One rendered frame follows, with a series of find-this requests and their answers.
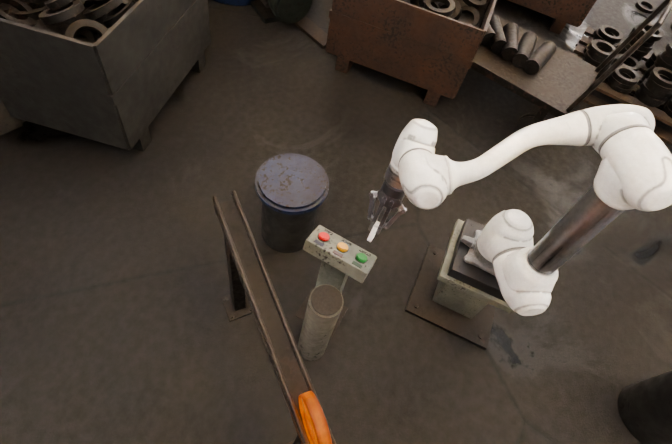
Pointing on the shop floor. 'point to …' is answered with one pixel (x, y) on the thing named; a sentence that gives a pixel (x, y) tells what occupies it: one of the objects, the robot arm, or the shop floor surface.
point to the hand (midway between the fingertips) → (373, 231)
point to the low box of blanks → (411, 16)
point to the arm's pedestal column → (449, 304)
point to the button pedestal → (335, 265)
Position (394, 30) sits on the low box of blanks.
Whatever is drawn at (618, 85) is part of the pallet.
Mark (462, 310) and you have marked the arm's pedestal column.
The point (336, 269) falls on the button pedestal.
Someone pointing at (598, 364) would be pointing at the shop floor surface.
